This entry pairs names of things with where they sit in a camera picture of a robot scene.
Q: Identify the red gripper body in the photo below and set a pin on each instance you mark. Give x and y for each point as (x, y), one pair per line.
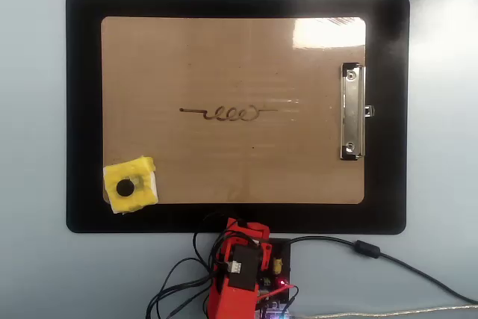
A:
(239, 242)

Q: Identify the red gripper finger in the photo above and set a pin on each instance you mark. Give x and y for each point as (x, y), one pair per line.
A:
(259, 232)
(236, 228)

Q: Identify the yellow sponge with black knob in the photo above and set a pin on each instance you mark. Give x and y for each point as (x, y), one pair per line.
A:
(142, 173)

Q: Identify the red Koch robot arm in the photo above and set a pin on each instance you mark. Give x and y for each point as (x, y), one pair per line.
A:
(228, 300)

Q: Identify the black base with controller board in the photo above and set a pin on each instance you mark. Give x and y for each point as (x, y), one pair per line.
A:
(282, 259)

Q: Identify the brown clipboard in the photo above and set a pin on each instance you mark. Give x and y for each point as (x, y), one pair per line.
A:
(224, 166)

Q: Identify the silver metal clipboard clip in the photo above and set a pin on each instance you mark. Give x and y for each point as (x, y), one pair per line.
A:
(353, 110)

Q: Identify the black mat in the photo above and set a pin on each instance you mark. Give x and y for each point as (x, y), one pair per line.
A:
(82, 110)

